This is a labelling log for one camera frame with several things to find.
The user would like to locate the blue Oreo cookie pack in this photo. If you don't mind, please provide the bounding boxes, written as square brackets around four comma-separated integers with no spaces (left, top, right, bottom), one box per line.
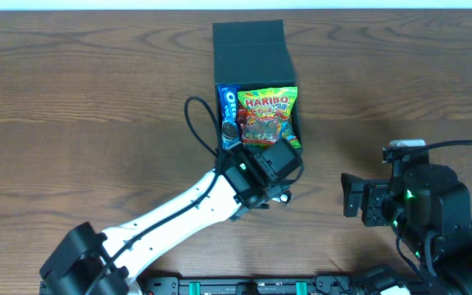
[217,84,240,150]

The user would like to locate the green Haribo gummy bag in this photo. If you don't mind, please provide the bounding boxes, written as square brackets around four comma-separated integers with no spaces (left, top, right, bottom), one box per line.
[238,87,302,149]

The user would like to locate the black gift box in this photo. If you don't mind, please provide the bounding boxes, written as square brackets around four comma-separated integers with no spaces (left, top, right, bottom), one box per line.
[212,20,302,150]

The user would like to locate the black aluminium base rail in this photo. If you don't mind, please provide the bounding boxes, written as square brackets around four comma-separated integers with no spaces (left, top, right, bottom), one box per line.
[129,267,429,295]

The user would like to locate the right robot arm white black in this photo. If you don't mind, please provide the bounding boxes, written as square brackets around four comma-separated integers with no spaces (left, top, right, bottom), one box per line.
[341,164,472,294]

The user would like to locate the red snack packet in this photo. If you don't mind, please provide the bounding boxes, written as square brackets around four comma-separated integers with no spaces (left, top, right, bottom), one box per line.
[237,103,247,132]

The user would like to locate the black Mars mini bar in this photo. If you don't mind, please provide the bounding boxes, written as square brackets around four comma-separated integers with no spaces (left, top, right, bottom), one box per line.
[273,191,293,205]

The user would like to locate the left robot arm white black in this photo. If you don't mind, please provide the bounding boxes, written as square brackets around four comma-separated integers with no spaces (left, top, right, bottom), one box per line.
[39,147,302,294]

